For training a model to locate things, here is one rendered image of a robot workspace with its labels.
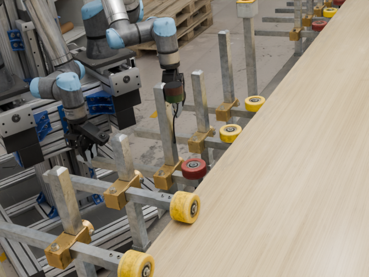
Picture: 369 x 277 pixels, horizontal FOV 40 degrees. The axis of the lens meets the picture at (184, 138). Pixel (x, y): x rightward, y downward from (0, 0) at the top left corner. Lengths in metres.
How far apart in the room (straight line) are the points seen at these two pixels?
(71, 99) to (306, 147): 0.79
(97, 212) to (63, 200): 1.46
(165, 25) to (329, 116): 0.66
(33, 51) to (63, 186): 1.12
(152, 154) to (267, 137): 1.88
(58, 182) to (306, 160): 0.78
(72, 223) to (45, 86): 0.64
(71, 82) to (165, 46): 0.34
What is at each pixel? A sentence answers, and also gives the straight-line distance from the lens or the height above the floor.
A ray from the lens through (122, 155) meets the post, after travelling 1.42.
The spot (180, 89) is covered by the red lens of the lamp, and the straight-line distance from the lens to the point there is 1.54.
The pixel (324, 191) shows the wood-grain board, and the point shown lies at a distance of 1.47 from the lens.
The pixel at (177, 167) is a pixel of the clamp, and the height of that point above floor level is 0.86.
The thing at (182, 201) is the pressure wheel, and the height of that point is 0.98.
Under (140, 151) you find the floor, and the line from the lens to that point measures 3.59.
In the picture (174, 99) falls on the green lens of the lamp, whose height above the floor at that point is 1.12.
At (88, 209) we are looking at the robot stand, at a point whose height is 0.23.
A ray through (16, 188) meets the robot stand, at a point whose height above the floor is 0.21.
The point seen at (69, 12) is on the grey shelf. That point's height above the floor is 0.64.
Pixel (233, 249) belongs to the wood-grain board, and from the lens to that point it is 1.28.
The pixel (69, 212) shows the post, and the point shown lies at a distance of 1.27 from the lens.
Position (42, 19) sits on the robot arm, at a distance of 1.85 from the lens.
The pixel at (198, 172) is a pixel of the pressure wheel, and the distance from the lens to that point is 1.59.
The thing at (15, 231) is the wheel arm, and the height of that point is 0.96.
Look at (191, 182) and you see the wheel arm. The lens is 1.64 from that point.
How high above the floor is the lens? 1.75
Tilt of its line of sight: 29 degrees down
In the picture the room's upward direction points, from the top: 8 degrees counter-clockwise
